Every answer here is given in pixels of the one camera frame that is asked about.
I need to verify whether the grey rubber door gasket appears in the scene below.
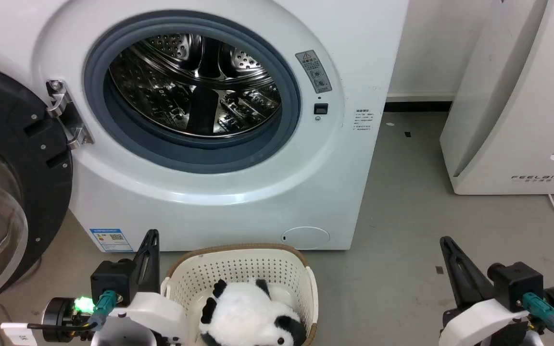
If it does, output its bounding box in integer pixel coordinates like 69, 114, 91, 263
83, 11, 302, 174

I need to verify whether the stainless steel washing machine drum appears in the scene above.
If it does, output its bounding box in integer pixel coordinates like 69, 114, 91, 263
108, 33, 282, 139

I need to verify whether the black right cable teal plug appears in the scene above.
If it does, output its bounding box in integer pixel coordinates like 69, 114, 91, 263
522, 292, 554, 346

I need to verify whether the metal door hinge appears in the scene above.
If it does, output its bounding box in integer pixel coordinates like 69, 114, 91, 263
46, 79, 95, 149

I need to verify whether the white air purifier appliance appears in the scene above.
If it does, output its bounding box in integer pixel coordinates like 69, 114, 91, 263
440, 0, 554, 195

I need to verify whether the black left cable teal plug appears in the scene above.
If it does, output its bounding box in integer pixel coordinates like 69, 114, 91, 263
0, 290, 118, 338

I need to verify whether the oval drain filter cover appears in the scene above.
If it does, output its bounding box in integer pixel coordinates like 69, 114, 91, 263
281, 226, 330, 250

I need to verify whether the white perforated laundry basket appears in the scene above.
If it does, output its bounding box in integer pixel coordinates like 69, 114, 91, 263
161, 244, 318, 346

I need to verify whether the black cable teal plug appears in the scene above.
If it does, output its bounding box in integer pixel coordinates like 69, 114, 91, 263
522, 292, 554, 346
0, 290, 118, 338

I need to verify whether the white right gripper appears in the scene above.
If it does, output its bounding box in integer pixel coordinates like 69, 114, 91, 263
439, 236, 554, 346

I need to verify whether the grey warning sticker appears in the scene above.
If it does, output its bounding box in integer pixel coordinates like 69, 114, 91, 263
295, 49, 333, 94

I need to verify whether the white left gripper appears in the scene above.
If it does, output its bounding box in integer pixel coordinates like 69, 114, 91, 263
41, 229, 190, 346

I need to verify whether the white front-load washing machine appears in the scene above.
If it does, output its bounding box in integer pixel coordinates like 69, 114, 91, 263
0, 0, 410, 253

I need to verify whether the panda plush toy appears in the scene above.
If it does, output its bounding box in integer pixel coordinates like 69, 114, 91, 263
199, 279, 307, 346

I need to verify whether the blue energy label sticker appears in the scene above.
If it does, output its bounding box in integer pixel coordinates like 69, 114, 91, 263
89, 228, 134, 253

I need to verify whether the washing machine door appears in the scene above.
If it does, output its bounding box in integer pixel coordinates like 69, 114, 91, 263
0, 60, 74, 313

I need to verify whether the small printed text sticker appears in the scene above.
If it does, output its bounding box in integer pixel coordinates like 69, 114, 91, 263
353, 110, 375, 132

